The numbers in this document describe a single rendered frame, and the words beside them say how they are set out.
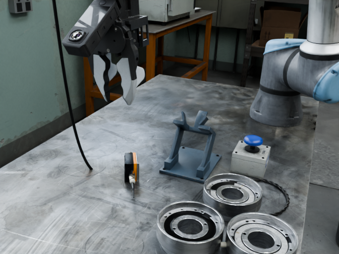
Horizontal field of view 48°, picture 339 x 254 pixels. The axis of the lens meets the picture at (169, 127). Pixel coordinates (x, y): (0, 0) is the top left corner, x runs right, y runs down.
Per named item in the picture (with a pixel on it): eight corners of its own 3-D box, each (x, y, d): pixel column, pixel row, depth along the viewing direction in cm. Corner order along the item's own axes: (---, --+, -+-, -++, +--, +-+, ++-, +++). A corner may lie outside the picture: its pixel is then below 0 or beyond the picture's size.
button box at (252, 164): (263, 179, 79) (266, 158, 77) (229, 171, 81) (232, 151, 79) (269, 162, 86) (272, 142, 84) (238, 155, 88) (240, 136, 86)
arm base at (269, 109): (254, 105, 121) (258, 74, 117) (303, 113, 116) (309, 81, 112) (244, 121, 108) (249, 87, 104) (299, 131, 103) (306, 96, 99)
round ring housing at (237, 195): (260, 229, 64) (264, 209, 62) (198, 219, 65) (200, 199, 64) (259, 195, 73) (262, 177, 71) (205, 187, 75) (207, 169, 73)
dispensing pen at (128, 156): (125, 187, 66) (123, 144, 81) (125, 207, 68) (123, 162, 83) (137, 187, 66) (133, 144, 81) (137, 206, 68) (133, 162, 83)
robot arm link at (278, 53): (282, 77, 115) (289, 32, 110) (315, 90, 104) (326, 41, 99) (250, 81, 110) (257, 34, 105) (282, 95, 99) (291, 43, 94)
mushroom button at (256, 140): (258, 164, 79) (261, 142, 77) (239, 160, 81) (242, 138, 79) (261, 155, 83) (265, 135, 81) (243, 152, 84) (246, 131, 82)
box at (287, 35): (302, 51, 377) (310, 12, 362) (253, 46, 390) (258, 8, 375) (302, 44, 413) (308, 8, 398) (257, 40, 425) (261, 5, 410)
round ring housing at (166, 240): (191, 276, 53) (193, 253, 52) (142, 239, 60) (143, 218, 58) (235, 242, 60) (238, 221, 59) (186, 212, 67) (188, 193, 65)
